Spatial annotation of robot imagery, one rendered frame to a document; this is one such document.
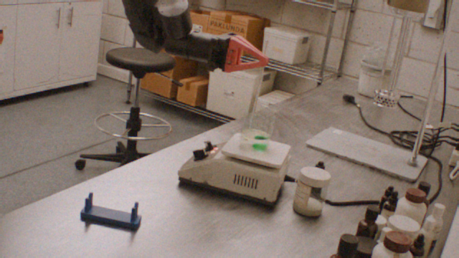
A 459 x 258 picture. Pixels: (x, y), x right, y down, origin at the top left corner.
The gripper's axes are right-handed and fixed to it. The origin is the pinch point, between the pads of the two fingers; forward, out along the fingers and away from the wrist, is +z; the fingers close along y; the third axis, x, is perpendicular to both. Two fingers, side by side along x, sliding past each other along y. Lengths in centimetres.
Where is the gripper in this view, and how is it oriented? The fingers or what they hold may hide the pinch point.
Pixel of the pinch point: (263, 61)
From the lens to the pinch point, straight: 100.1
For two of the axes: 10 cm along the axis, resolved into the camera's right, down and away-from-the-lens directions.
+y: 3.5, -2.6, 9.0
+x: -1.5, 9.3, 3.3
